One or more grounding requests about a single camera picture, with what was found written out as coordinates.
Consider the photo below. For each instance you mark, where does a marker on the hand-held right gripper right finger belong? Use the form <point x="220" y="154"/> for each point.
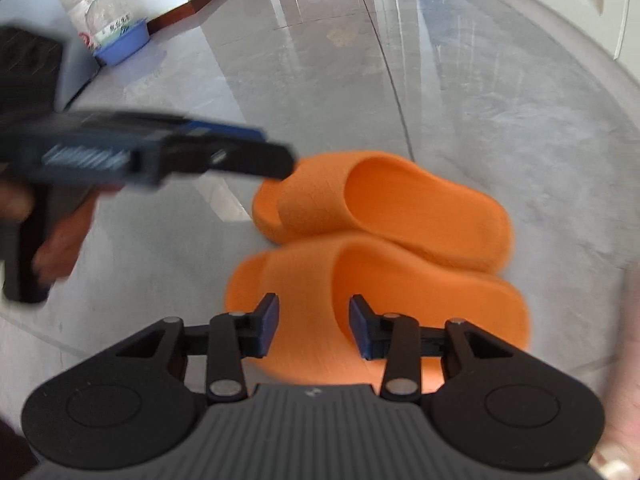
<point x="360" y="325"/>

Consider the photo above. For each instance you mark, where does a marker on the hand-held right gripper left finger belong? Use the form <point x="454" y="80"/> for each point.
<point x="270" y="322"/>

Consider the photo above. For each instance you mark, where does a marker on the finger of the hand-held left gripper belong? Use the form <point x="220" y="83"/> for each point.
<point x="250" y="157"/>
<point x="235" y="132"/>

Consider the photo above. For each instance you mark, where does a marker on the orange rubber slipper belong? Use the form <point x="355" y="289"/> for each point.
<point x="400" y="200"/>
<point x="310" y="285"/>

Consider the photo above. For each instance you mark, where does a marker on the person's left hand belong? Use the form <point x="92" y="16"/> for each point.
<point x="60" y="240"/>

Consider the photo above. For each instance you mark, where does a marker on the blue plastic basin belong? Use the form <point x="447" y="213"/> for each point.
<point x="122" y="45"/>

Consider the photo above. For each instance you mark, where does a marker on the clear plastic jug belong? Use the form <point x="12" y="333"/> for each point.
<point x="110" y="15"/>

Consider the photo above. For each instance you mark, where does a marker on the person's leg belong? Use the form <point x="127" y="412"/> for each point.
<point x="627" y="360"/>

